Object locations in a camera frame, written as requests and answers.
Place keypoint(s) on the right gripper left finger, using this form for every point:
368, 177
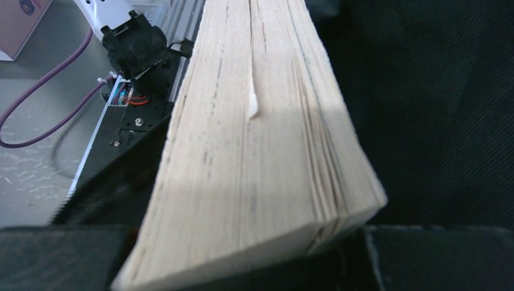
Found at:
63, 257

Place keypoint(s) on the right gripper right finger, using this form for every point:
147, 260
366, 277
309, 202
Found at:
395, 258

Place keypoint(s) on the black student backpack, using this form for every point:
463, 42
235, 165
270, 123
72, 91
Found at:
429, 88

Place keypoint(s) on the orange illustrated book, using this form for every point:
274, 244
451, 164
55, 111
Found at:
261, 164

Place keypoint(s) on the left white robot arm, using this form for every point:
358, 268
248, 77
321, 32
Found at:
137, 50

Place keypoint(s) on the pink cardboard box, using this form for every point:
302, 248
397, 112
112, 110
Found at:
19, 18

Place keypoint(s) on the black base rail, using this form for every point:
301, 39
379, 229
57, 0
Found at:
121, 126

